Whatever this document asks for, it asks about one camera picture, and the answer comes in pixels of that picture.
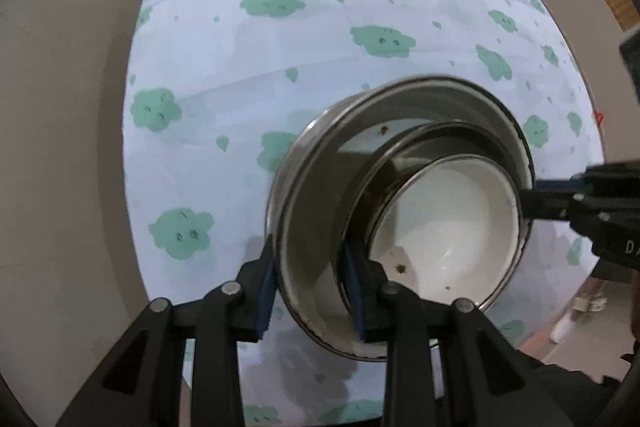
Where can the red carrot toy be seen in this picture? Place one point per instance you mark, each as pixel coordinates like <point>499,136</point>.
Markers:
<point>599,117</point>

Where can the green cloud print tablecloth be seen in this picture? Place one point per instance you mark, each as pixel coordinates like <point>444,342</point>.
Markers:
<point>225,57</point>

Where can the white bowl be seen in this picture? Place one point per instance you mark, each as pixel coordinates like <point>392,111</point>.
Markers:
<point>450,217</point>

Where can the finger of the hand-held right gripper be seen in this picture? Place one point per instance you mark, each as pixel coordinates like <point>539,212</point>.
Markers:
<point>555,184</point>
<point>550,206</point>

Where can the small steel bowl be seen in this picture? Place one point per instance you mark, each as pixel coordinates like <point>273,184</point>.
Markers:
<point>395,167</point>

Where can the black box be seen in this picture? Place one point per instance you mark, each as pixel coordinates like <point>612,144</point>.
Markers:
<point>631,52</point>

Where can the person's dark clothing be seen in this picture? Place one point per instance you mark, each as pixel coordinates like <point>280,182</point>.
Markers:
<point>575,387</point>

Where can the white slipper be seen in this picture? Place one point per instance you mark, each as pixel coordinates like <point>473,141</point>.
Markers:
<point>590,303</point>
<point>561,331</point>

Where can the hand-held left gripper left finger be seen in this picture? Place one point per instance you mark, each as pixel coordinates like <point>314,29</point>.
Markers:
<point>265,292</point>

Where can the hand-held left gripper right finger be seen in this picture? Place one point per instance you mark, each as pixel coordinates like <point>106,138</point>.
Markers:
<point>356,297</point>

